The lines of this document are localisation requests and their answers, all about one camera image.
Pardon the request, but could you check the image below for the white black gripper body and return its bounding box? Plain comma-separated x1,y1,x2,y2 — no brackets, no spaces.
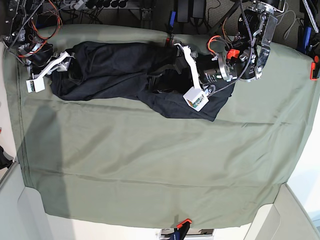
24,43,75,80
174,43,233,90

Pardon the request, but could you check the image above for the dark long-sleeve T-shirt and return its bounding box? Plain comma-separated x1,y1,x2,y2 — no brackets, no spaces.
50,41,234,121

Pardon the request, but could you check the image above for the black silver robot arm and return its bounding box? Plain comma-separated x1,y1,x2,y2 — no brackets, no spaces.
149,0,286,97

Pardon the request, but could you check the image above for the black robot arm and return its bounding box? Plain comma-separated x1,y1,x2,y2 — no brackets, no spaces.
0,0,68,80

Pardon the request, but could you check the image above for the orange black clamp top middle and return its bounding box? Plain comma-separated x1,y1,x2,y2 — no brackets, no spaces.
165,33,175,48

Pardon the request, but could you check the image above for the orange black clamp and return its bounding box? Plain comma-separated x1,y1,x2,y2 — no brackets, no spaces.
310,55,320,81
176,218,192,240
165,33,175,48

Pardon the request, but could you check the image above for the black power adapter right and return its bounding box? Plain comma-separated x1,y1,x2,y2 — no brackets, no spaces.
191,0,206,19

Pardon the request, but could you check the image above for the black power adapter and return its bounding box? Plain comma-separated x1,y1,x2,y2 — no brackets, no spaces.
191,0,206,19
176,0,189,23

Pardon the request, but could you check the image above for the white power strip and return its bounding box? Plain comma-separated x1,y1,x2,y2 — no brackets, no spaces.
62,0,86,11

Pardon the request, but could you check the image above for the black power adapter left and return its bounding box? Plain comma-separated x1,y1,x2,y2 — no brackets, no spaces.
176,0,189,23

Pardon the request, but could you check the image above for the green table cloth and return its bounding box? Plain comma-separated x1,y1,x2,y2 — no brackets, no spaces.
3,24,319,229

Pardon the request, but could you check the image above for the orange black clamp right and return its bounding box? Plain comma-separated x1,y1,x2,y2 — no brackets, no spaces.
310,55,320,81

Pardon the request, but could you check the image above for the black object left edge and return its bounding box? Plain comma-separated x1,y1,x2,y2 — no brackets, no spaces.
0,146,13,170

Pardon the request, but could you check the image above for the orange black clamp bottom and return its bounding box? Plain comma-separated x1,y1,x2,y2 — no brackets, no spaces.
176,218,192,240

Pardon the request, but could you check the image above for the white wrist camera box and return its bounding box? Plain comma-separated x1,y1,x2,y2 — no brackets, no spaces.
183,87,209,112
26,78,45,93

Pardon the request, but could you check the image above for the blue clamp handle top middle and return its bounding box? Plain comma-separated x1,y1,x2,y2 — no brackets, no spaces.
168,10,176,28

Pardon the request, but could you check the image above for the blue clamp handle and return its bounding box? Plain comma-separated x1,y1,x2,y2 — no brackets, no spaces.
301,26,312,54
168,10,176,28

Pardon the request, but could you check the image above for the grey metal table bracket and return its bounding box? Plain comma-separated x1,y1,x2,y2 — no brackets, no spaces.
140,8,153,21

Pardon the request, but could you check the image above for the blue clamp handle top right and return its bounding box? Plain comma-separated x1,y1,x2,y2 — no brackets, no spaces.
301,26,312,54

